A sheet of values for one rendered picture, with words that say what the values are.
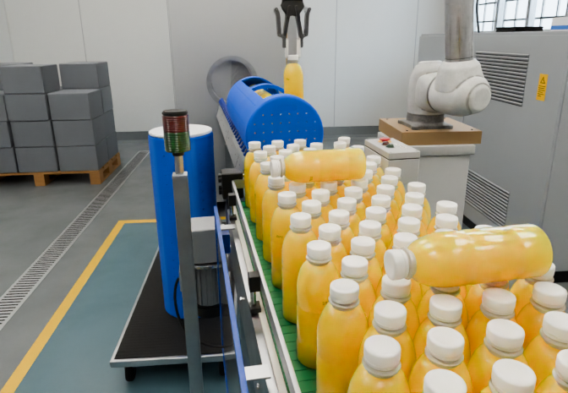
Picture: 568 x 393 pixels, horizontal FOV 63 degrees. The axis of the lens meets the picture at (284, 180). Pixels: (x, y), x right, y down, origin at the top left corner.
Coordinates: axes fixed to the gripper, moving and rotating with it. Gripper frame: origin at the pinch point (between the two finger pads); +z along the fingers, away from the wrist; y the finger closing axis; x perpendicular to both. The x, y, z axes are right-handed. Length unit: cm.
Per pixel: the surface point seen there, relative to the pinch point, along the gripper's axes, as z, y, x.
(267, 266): 49, 22, 71
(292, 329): 49, 21, 97
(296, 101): 17.7, 1.4, 11.9
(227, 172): 39, 27, 23
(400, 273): 24, 13, 123
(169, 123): 15, 43, 58
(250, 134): 28.5, 17.8, 12.0
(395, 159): 31, -21, 47
